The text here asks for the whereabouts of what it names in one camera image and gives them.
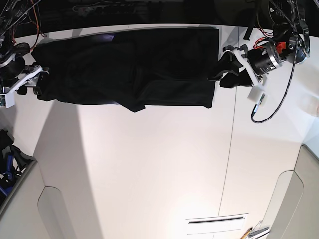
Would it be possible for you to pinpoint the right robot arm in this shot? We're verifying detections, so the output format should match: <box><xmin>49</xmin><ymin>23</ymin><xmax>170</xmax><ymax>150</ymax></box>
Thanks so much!
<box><xmin>0</xmin><ymin>0</ymin><xmax>49</xmax><ymax>108</ymax></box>

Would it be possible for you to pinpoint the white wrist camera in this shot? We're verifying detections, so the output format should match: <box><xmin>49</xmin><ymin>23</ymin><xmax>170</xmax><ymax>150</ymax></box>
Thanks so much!
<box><xmin>0</xmin><ymin>93</ymin><xmax>15</xmax><ymax>108</ymax></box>
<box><xmin>247</xmin><ymin>86</ymin><xmax>266</xmax><ymax>105</ymax></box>

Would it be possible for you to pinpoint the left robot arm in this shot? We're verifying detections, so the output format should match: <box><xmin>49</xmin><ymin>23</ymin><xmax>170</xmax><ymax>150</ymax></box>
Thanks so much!
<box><xmin>208</xmin><ymin>0</ymin><xmax>310</xmax><ymax>88</ymax></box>

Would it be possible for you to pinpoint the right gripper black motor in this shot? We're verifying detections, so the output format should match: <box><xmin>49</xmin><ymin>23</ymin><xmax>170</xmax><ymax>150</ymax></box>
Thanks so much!
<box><xmin>0</xmin><ymin>43</ymin><xmax>51</xmax><ymax>100</ymax></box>

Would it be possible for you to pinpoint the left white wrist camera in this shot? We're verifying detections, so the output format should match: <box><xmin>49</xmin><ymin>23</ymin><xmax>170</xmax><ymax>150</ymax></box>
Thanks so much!
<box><xmin>247</xmin><ymin>86</ymin><xmax>266</xmax><ymax>105</ymax></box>

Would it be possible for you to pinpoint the black T-shirt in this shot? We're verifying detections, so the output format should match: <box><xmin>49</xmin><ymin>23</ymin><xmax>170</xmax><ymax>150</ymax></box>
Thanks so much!
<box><xmin>32</xmin><ymin>27</ymin><xmax>219</xmax><ymax>112</ymax></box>

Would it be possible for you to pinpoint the blue black bag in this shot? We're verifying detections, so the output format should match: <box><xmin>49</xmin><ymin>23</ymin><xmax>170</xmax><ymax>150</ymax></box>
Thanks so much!
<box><xmin>0</xmin><ymin>129</ymin><xmax>34</xmax><ymax>206</ymax></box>

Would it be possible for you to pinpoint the yellow pencil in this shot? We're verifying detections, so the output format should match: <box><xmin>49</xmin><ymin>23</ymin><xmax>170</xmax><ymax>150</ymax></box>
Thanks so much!
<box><xmin>240</xmin><ymin>227</ymin><xmax>253</xmax><ymax>239</ymax></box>

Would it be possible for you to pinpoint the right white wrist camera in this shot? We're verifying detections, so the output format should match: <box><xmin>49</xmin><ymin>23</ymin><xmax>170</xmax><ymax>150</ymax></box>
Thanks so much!
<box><xmin>0</xmin><ymin>93</ymin><xmax>15</xmax><ymax>108</ymax></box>

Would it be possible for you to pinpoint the grey pen tool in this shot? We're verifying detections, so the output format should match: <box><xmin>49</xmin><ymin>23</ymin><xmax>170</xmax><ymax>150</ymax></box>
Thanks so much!
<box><xmin>248</xmin><ymin>227</ymin><xmax>270</xmax><ymax>239</ymax></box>

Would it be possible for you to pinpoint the black braided camera cable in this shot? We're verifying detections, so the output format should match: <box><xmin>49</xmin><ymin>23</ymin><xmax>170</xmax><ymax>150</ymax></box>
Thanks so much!
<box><xmin>250</xmin><ymin>0</ymin><xmax>304</xmax><ymax>124</ymax></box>

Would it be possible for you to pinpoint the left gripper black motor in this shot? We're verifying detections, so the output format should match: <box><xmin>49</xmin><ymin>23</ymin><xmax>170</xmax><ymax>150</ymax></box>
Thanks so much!
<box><xmin>207</xmin><ymin>41</ymin><xmax>284</xmax><ymax>88</ymax></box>

